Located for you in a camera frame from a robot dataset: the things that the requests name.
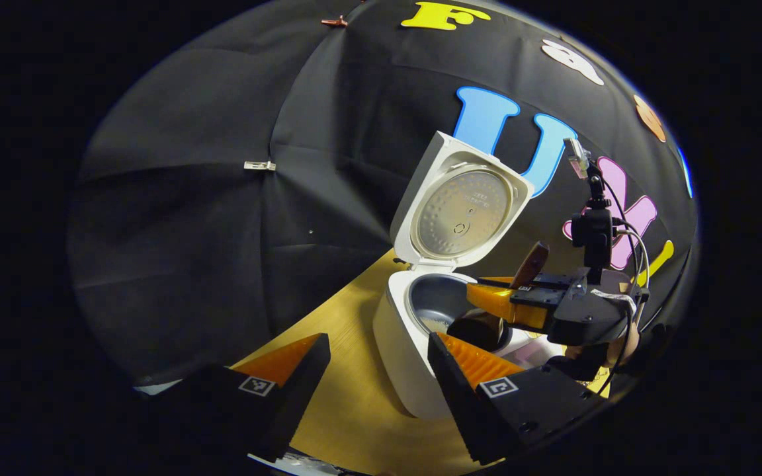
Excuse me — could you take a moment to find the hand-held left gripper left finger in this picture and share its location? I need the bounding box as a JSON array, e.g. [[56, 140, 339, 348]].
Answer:
[[149, 333, 332, 463]]

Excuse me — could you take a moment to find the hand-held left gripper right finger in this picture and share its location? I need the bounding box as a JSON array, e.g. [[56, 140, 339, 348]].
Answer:
[[427, 332, 610, 465]]

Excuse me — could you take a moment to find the wooden spoon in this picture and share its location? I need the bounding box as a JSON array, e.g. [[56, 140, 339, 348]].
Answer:
[[447, 241, 550, 352]]

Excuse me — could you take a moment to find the white rice cooker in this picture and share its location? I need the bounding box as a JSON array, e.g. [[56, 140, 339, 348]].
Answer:
[[372, 130, 567, 420]]

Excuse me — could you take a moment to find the black backdrop cloth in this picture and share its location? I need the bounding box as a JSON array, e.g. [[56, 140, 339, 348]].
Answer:
[[67, 0, 699, 397]]

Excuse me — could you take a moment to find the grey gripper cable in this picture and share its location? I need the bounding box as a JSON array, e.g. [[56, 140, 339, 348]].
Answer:
[[609, 175, 651, 295]]

